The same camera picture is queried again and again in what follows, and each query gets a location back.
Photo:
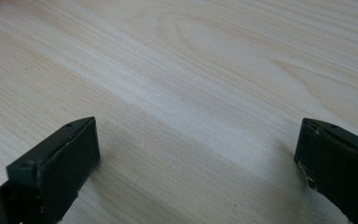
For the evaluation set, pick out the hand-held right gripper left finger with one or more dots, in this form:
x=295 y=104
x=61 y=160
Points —
x=63 y=161

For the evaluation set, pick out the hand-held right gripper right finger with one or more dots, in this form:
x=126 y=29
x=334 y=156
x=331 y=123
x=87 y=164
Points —
x=338 y=165

